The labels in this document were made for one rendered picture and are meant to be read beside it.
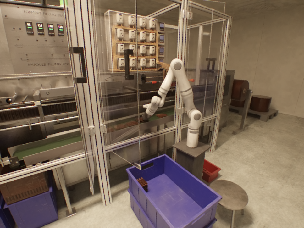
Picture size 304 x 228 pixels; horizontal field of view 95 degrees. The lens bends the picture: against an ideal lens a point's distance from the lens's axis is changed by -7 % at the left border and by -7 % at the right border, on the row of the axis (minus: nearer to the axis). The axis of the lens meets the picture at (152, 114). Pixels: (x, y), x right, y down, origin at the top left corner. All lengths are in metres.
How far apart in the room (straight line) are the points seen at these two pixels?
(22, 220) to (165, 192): 1.11
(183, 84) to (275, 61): 4.47
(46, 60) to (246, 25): 5.41
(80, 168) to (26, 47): 1.17
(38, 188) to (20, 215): 0.24
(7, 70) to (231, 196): 2.06
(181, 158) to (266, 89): 4.45
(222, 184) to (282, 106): 4.19
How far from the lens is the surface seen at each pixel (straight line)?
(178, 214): 1.26
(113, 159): 1.76
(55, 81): 1.57
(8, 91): 1.60
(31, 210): 1.57
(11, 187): 1.43
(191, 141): 1.31
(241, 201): 1.44
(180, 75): 1.11
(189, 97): 1.16
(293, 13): 5.54
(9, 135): 1.79
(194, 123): 1.24
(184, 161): 1.38
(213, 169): 1.97
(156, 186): 1.43
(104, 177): 1.41
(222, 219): 1.61
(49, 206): 1.57
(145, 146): 1.89
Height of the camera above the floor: 1.22
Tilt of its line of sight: 18 degrees down
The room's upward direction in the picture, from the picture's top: straight up
